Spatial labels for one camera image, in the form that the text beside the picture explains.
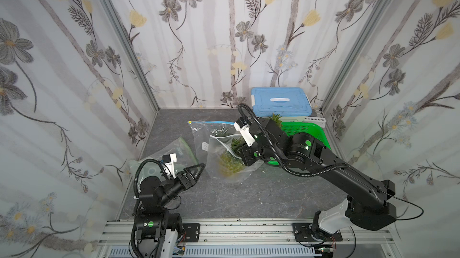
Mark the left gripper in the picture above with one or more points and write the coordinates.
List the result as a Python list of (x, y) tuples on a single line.
[(184, 177)]

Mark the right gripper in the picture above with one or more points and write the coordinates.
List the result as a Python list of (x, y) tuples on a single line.
[(246, 151)]

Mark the pineapple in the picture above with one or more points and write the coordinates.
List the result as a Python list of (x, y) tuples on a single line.
[(230, 162), (277, 119)]

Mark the blue zip bag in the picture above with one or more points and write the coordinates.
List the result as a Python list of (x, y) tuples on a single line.
[(203, 130)]

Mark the green zip bag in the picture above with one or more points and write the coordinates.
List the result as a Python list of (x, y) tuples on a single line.
[(184, 158)]

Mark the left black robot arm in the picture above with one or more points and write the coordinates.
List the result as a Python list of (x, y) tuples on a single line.
[(157, 233)]

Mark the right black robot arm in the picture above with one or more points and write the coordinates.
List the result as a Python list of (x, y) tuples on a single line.
[(367, 204)]

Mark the blue lid storage box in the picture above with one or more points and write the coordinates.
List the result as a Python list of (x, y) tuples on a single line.
[(283, 101)]

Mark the green plastic basket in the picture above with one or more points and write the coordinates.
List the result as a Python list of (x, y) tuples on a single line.
[(309, 132)]

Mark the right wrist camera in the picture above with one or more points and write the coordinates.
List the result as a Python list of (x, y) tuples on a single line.
[(244, 130)]

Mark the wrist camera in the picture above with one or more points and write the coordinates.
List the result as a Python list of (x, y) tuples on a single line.
[(244, 130), (169, 163)]

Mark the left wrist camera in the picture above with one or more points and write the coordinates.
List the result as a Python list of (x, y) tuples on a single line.
[(169, 163)]

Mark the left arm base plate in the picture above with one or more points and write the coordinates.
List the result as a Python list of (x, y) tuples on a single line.
[(190, 233)]

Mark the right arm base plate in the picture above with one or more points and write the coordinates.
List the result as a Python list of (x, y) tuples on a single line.
[(303, 233)]

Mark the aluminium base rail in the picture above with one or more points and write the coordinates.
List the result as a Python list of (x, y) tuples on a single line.
[(273, 237)]

